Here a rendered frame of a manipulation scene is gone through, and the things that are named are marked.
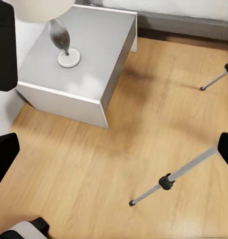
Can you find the digital camera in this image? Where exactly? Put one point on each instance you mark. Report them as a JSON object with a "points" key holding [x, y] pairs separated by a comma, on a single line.
{"points": [[8, 54]]}

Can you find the table lamp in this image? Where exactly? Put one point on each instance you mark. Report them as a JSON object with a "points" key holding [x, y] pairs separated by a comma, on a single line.
{"points": [[37, 11]]}

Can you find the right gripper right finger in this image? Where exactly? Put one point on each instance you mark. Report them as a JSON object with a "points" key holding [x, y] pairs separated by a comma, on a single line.
{"points": [[223, 146]]}

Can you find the bed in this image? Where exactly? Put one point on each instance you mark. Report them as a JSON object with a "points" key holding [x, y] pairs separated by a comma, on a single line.
{"points": [[203, 18]]}

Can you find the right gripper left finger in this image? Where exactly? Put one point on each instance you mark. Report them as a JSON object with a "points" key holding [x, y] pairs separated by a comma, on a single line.
{"points": [[9, 148]]}

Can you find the camera tripod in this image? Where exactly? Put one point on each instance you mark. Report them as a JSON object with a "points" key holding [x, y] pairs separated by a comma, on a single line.
{"points": [[167, 181]]}

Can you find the nightstand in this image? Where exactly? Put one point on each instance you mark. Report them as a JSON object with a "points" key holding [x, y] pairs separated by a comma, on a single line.
{"points": [[104, 38]]}

